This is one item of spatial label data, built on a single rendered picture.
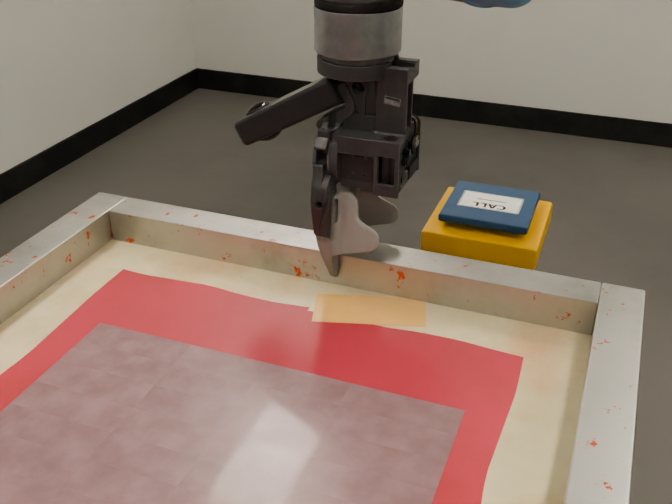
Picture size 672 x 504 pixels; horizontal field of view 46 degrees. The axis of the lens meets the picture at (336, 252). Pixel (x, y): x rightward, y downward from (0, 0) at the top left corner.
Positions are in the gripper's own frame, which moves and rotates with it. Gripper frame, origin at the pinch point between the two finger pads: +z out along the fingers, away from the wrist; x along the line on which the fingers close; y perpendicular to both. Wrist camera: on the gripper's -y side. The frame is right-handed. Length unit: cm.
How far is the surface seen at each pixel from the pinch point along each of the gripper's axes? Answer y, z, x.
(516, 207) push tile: 14.9, 1.1, 18.7
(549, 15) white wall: -15, 43, 309
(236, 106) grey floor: -166, 97, 288
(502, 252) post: 14.7, 3.8, 12.6
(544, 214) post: 17.8, 2.8, 21.6
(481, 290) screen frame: 15.1, 0.1, -1.9
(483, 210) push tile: 11.5, 1.1, 16.7
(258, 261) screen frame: -7.7, 1.6, -1.9
